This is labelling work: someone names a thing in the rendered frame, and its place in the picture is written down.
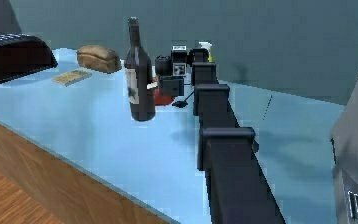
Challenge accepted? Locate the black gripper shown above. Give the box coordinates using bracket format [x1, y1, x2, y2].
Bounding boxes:
[146, 54, 195, 109]

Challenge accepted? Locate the wooden counter with blue top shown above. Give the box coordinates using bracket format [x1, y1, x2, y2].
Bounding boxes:
[0, 48, 347, 224]

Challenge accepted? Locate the dark wine bottle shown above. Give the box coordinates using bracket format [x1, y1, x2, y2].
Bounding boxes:
[123, 16, 157, 122]

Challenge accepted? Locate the tan flat rectangular board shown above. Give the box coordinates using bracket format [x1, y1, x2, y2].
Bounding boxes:
[51, 69, 93, 88]

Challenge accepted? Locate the black ribbed toaster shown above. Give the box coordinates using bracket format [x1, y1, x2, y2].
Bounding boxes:
[0, 33, 59, 88]

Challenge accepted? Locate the grey metal appliance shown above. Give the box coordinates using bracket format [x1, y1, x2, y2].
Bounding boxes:
[329, 53, 358, 224]

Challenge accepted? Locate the white and yellow spray bottle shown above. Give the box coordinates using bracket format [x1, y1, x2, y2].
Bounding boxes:
[198, 41, 214, 63]

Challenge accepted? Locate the brown bread loaf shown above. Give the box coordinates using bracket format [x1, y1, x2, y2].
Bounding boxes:
[76, 45, 123, 75]

